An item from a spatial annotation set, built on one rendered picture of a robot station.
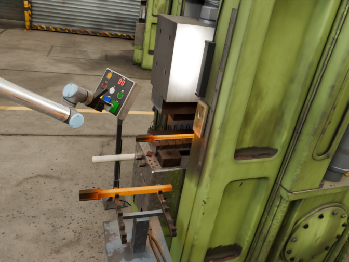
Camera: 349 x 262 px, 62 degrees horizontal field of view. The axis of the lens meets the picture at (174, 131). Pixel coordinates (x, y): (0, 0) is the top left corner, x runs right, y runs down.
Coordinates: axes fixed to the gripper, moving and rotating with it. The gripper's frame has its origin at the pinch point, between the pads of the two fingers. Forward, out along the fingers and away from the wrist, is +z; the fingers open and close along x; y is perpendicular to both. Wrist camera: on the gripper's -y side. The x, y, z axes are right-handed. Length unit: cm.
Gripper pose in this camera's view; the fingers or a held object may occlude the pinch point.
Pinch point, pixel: (112, 105)
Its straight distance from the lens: 208.9
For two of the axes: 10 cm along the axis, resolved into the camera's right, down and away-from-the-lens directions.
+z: 5.3, 2.3, 8.2
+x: 7.1, 4.2, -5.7
